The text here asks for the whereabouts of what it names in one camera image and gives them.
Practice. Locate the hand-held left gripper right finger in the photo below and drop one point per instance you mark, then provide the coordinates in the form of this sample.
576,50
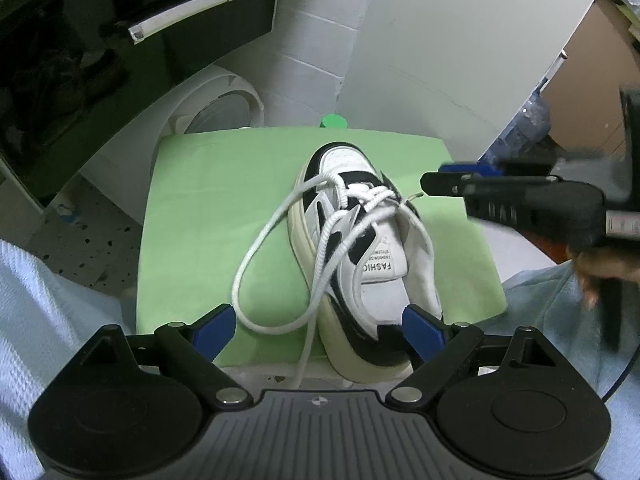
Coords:
424,332

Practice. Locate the person's right hand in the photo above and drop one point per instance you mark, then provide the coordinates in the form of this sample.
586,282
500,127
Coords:
615,270

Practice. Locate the white shoelace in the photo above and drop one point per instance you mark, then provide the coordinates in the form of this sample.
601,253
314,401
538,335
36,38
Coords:
270,225

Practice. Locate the grey foam board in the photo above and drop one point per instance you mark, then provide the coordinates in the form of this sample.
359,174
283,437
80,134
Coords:
425,50

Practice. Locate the green mat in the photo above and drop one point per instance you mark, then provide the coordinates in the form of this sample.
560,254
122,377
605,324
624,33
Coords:
210,200

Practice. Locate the green bottle cap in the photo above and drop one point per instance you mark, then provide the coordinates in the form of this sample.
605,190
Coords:
334,121

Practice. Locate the blue water jug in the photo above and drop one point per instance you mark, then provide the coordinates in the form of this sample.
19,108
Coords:
525,120

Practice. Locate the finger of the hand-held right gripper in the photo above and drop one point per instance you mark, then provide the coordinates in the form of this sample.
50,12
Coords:
470,169
445,185

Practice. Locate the white and black sneaker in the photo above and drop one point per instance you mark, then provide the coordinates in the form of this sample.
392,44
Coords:
380,290

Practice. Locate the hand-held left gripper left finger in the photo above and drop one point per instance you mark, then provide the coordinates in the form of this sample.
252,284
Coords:
217,330

